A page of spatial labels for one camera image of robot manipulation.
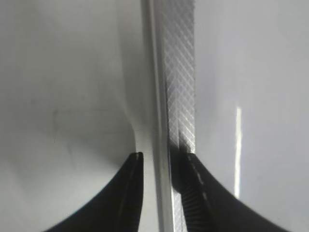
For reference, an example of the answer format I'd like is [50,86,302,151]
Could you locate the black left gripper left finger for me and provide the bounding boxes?
[49,152,144,232]

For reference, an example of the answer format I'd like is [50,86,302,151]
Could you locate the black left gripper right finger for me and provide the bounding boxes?
[170,145,309,232]

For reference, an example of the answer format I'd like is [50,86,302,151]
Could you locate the white board with grey frame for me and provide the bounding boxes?
[0,0,309,232]

